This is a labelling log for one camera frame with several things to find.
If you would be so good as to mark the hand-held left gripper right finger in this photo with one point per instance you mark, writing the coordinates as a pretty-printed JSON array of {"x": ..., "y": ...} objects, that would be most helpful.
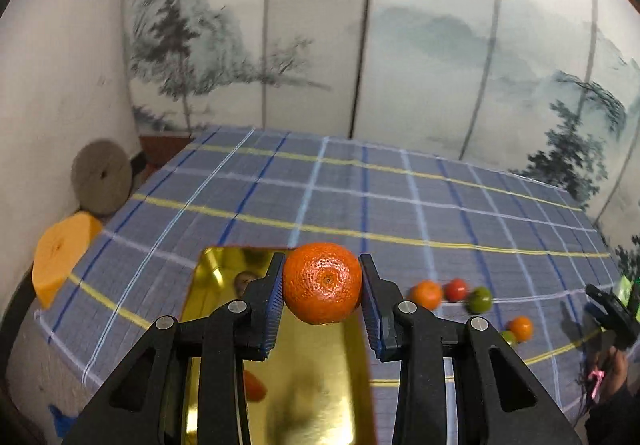
[{"x": 371, "y": 310}]

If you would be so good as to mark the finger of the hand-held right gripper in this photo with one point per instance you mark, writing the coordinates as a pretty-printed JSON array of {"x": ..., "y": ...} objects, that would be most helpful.
[
  {"x": 602, "y": 297},
  {"x": 597, "y": 316}
]

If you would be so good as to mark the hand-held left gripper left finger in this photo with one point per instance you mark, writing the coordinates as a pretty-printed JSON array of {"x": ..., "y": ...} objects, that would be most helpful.
[{"x": 274, "y": 305}]

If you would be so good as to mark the large orange mandarin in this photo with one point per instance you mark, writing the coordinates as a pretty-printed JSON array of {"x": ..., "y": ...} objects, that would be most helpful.
[{"x": 322, "y": 282}]

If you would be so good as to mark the gold metal tray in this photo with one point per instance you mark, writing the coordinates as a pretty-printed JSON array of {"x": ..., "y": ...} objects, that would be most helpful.
[{"x": 320, "y": 375}]

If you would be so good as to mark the large green citrus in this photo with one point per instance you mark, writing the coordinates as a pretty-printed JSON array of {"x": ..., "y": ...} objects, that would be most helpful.
[{"x": 480, "y": 300}]

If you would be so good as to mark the person's right hand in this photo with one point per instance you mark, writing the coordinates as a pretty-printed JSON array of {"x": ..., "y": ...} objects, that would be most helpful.
[{"x": 619, "y": 372}]

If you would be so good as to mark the orange tomato at right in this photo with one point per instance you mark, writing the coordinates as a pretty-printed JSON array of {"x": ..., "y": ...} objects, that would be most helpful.
[{"x": 522, "y": 327}]

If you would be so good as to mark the red tomato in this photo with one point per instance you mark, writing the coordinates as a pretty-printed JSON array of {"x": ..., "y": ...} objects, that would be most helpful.
[{"x": 456, "y": 289}]

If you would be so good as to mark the small green citrus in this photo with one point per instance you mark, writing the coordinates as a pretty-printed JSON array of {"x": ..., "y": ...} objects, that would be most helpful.
[{"x": 508, "y": 338}]

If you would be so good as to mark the blue plaid tablecloth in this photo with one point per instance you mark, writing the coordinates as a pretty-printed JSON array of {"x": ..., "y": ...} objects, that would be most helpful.
[{"x": 350, "y": 195}]

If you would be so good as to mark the grey stone disc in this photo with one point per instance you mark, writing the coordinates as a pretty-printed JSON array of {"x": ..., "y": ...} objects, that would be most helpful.
[{"x": 100, "y": 177}]

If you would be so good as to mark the blue cloth rag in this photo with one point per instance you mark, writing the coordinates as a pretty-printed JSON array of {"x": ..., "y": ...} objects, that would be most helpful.
[{"x": 62, "y": 422}]

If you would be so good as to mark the painted landscape folding screen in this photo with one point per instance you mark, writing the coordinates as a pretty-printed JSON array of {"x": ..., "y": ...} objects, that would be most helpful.
[{"x": 425, "y": 50}]

